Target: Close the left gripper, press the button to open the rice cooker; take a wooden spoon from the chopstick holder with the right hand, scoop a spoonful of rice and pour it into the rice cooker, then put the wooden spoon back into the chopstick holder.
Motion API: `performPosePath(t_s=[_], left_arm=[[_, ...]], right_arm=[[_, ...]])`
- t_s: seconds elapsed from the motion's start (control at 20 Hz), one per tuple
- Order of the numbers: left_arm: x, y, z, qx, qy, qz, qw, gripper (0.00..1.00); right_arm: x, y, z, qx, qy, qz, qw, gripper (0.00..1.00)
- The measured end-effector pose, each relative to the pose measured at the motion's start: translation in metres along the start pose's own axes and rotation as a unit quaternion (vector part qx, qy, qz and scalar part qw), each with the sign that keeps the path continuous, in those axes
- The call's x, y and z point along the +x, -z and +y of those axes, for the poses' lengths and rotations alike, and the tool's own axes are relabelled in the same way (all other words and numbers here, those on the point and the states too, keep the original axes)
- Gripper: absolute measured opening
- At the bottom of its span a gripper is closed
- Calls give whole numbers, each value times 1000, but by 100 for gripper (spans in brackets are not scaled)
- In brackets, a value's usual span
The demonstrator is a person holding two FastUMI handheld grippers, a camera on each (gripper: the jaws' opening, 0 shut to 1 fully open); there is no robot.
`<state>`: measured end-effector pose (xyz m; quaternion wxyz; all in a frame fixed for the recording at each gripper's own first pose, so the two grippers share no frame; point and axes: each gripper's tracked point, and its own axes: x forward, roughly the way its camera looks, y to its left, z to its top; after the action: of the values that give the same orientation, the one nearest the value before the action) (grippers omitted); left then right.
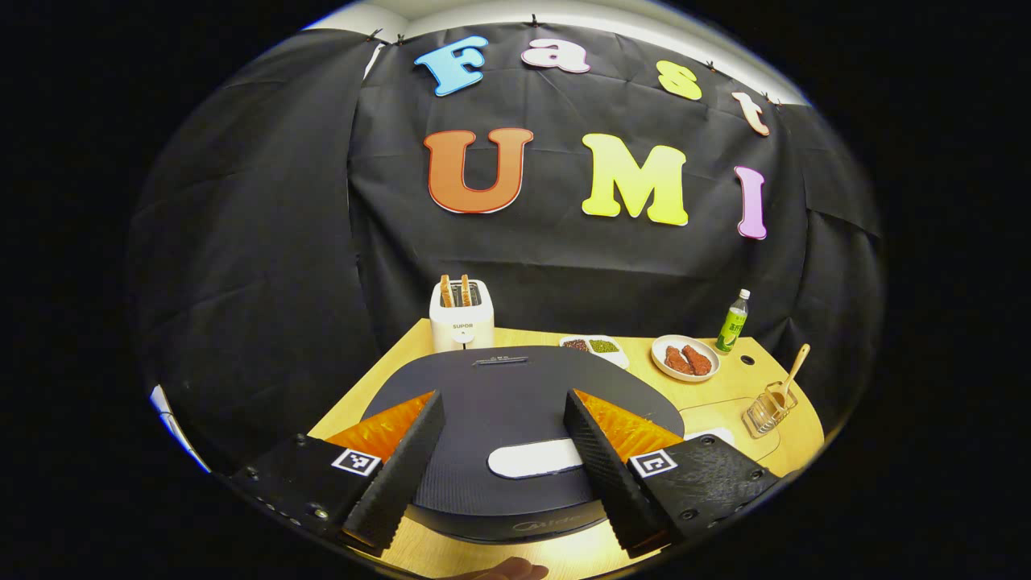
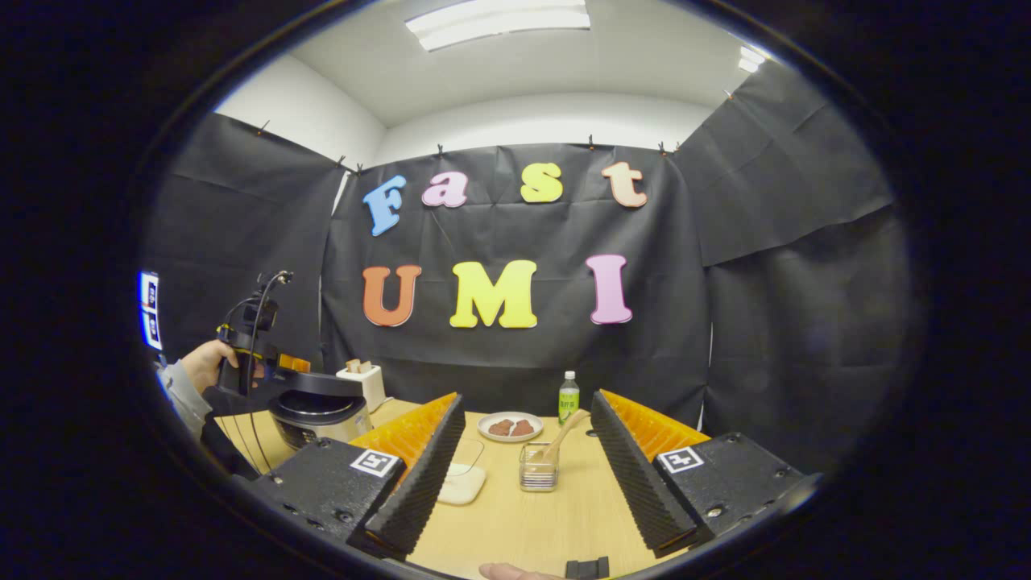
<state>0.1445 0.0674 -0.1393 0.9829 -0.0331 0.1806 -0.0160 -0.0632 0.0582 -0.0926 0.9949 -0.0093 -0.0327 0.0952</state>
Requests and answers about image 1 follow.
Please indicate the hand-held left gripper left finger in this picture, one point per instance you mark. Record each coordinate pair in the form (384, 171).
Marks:
(403, 475)

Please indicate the green drink bottle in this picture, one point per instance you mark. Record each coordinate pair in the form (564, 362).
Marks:
(733, 326)

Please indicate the wooden spoon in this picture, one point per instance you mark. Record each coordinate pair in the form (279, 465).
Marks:
(796, 370)

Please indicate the white toaster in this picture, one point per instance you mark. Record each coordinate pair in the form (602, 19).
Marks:
(463, 330)

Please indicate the toast slice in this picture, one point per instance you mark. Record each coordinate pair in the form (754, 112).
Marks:
(465, 290)
(446, 292)

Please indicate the brown meat piece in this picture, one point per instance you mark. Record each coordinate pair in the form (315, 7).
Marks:
(698, 360)
(678, 360)

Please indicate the white round plate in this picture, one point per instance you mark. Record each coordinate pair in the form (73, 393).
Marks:
(660, 366)

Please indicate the clear plastic tray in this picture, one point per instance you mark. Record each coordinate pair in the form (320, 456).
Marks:
(725, 415)

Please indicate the white divided bean dish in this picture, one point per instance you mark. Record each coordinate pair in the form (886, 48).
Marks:
(596, 346)

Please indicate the grey rice cooker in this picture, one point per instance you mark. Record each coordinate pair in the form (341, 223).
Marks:
(499, 403)

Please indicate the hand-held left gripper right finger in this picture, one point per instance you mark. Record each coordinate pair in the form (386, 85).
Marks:
(604, 475)

